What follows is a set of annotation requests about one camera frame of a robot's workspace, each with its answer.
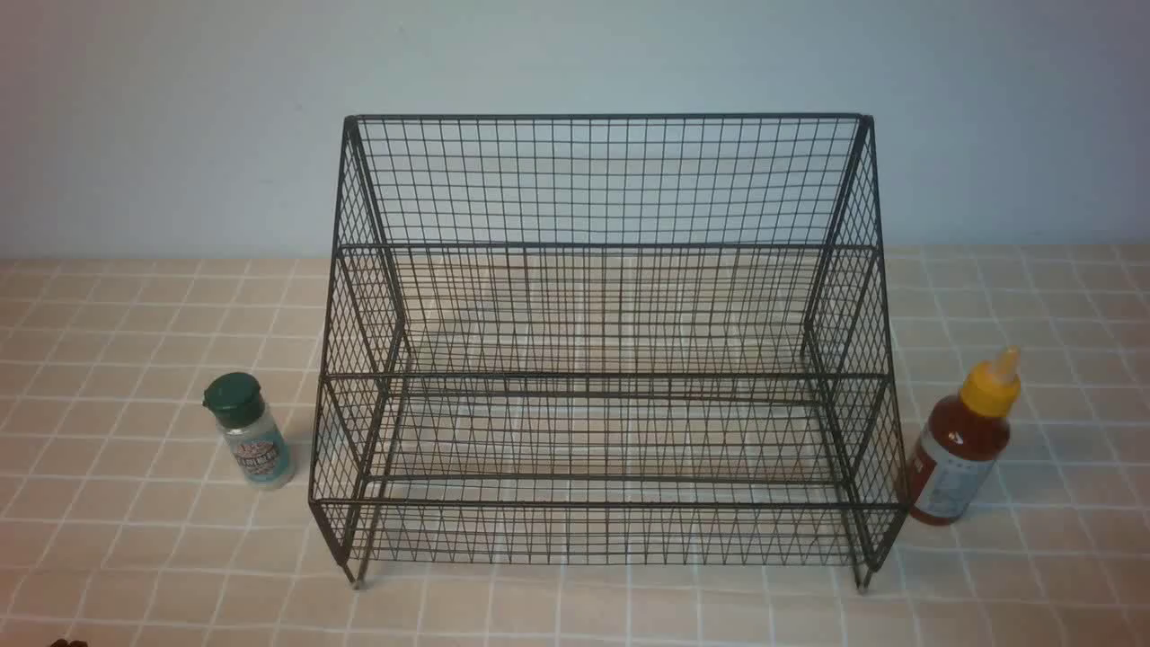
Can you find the green cap seasoning shaker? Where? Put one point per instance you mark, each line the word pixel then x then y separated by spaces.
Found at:
pixel 250 430

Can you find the red sauce bottle yellow cap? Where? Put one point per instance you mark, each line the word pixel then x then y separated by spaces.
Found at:
pixel 962 439

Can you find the black wire mesh rack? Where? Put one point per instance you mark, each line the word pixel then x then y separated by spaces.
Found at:
pixel 600 339

